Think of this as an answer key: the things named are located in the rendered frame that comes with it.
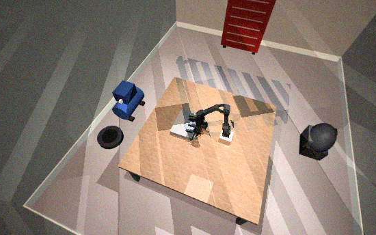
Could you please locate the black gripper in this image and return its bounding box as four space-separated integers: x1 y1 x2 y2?
193 122 202 134

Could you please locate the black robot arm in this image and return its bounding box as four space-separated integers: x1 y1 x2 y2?
188 104 231 138

